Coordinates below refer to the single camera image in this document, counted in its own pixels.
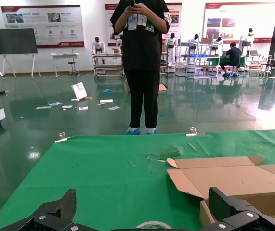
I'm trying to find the white metal frame shelf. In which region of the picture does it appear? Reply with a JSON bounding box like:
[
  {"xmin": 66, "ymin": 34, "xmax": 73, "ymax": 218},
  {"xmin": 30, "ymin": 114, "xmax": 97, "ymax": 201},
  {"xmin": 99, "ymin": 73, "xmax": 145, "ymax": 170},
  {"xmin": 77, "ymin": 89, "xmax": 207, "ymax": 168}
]
[{"xmin": 175, "ymin": 36, "xmax": 219, "ymax": 79}]

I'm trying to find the photo poster board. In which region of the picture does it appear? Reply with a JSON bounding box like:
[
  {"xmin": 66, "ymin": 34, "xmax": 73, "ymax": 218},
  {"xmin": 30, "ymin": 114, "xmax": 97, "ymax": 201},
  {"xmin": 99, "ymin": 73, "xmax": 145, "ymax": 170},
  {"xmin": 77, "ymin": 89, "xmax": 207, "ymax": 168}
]
[{"xmin": 203, "ymin": 2, "xmax": 275, "ymax": 44}]

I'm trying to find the black stool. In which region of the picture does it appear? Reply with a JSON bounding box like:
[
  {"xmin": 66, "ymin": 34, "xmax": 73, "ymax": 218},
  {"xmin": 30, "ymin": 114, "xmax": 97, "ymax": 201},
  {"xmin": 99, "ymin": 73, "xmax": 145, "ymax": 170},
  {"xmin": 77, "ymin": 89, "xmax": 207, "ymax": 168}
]
[{"xmin": 67, "ymin": 61, "xmax": 81, "ymax": 77}]

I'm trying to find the seated person in black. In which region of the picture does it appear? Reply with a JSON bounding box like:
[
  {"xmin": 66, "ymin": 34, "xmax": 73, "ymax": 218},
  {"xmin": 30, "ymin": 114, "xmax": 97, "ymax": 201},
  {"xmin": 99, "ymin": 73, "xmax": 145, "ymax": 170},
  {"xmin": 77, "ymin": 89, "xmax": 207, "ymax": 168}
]
[{"xmin": 219, "ymin": 42, "xmax": 243, "ymax": 77}]

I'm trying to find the open brown cardboard box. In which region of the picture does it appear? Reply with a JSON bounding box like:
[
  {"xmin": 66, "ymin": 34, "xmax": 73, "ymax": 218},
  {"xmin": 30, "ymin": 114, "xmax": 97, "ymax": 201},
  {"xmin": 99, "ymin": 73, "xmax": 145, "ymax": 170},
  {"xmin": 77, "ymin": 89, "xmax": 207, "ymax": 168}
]
[{"xmin": 166, "ymin": 155, "xmax": 275, "ymax": 228}]

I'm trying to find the white humanoid robot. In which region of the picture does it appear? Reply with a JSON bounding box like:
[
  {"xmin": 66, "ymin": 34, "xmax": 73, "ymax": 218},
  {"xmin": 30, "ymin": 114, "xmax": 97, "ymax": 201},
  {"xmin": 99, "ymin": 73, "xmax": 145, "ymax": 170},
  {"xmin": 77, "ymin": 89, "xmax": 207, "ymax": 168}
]
[
  {"xmin": 91, "ymin": 37, "xmax": 106, "ymax": 64},
  {"xmin": 165, "ymin": 33, "xmax": 178, "ymax": 73},
  {"xmin": 239, "ymin": 28, "xmax": 255, "ymax": 56},
  {"xmin": 189, "ymin": 33, "xmax": 200, "ymax": 56},
  {"xmin": 213, "ymin": 37, "xmax": 224, "ymax": 56}
]

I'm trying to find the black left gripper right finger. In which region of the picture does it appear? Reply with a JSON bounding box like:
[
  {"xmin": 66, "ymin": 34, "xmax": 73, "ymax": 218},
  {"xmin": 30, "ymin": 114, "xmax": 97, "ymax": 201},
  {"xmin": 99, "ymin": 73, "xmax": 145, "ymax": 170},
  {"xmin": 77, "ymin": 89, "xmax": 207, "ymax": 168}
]
[{"xmin": 199, "ymin": 187, "xmax": 275, "ymax": 231}]

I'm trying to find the black screen on stand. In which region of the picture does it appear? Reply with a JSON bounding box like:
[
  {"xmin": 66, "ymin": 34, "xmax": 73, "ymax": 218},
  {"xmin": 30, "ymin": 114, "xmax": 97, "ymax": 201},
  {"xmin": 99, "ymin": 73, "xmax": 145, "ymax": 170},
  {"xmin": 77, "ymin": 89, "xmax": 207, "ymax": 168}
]
[{"xmin": 0, "ymin": 28, "xmax": 41, "ymax": 79}]

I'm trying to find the green covered work table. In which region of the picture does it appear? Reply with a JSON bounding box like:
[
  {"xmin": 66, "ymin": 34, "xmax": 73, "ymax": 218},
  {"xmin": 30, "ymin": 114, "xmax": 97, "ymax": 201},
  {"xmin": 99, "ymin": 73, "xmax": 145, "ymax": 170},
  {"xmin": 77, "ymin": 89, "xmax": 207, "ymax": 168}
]
[{"xmin": 206, "ymin": 55, "xmax": 246, "ymax": 70}]

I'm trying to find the metal rack cart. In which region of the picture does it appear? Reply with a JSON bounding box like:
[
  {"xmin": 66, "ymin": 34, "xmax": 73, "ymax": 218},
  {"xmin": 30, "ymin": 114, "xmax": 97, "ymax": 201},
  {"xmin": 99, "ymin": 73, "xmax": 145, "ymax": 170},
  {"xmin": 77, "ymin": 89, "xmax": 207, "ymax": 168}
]
[{"xmin": 93, "ymin": 52, "xmax": 126, "ymax": 80}]

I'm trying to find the person in black printed shirt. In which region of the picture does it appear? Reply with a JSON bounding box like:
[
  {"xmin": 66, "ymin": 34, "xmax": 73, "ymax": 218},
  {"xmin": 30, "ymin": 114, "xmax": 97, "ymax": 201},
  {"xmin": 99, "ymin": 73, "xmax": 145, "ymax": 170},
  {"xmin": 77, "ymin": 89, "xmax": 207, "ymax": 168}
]
[{"xmin": 110, "ymin": 0, "xmax": 172, "ymax": 135}]

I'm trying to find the wide info poster board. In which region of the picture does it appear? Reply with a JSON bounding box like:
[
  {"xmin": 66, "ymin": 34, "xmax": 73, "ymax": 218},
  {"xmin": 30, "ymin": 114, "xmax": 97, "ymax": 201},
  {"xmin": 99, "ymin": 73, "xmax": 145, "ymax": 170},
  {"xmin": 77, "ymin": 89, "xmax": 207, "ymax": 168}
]
[{"xmin": 0, "ymin": 4, "xmax": 85, "ymax": 49}]

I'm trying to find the white tape roll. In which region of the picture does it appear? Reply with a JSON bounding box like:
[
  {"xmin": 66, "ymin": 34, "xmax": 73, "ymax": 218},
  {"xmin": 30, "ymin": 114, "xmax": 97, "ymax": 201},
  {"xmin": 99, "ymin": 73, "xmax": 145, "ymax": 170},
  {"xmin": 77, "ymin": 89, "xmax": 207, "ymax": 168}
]
[{"xmin": 134, "ymin": 221, "xmax": 173, "ymax": 230}]

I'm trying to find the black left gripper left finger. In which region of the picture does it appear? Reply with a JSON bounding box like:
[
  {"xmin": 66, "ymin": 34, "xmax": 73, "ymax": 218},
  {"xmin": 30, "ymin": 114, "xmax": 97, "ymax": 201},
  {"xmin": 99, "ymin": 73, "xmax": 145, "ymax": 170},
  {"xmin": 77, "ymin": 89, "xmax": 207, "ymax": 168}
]
[{"xmin": 0, "ymin": 189, "xmax": 99, "ymax": 231}]

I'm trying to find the green table cloth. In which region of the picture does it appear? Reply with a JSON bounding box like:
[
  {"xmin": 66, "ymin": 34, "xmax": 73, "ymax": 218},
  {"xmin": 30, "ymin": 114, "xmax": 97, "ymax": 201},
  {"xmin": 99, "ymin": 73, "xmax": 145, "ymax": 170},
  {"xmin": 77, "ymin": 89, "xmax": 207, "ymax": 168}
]
[{"xmin": 0, "ymin": 129, "xmax": 275, "ymax": 231}]

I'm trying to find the white desk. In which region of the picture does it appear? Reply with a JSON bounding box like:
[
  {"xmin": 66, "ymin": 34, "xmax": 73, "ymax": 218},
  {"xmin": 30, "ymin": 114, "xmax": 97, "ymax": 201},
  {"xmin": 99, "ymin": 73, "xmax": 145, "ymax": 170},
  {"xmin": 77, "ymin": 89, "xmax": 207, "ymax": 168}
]
[{"xmin": 50, "ymin": 52, "xmax": 80, "ymax": 79}]

